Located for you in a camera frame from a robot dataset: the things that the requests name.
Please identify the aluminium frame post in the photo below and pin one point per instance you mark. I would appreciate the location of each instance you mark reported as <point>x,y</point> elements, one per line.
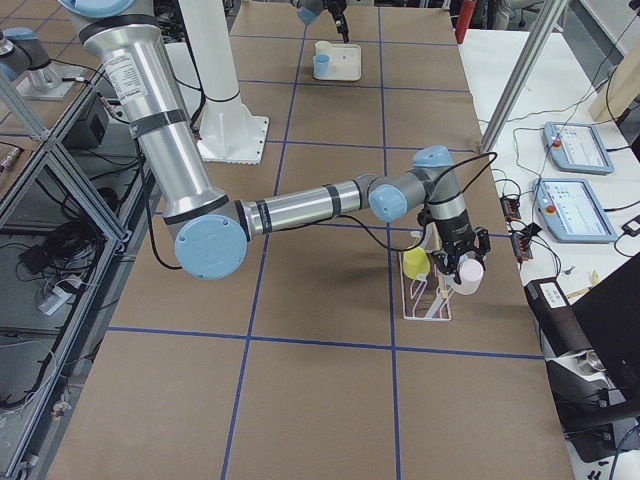
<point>536,40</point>

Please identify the light blue cup back left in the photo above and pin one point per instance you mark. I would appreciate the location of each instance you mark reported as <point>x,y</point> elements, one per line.
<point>321,64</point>

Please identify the white wire cup rack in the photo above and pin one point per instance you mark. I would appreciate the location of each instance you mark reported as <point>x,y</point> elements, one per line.
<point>429,299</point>

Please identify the teach pendant near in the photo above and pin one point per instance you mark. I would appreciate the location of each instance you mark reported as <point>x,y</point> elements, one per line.
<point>571,212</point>

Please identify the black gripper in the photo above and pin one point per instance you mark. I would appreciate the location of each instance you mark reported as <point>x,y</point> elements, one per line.
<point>340,15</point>
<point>456,231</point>

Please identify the pale green plastic cup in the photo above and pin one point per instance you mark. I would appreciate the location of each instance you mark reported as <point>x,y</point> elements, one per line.
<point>322,47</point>

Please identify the teach pendant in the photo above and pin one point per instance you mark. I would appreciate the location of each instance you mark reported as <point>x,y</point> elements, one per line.
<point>577,148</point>
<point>571,212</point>

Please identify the yellow plastic cup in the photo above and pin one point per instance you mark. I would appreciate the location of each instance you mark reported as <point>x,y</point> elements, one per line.
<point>415,263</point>

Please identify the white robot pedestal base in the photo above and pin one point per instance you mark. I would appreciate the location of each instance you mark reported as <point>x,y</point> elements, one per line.
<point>228,131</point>

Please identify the teach pendant far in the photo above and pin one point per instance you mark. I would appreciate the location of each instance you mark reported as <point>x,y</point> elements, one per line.
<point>577,148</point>

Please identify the cream serving tray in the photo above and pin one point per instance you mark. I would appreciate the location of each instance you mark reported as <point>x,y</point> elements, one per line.
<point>345,63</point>

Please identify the red fire extinguisher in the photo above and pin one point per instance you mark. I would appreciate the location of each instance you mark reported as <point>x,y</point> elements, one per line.
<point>465,15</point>

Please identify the pink plastic cup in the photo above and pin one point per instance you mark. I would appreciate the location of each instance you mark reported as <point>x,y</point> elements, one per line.
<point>470,274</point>

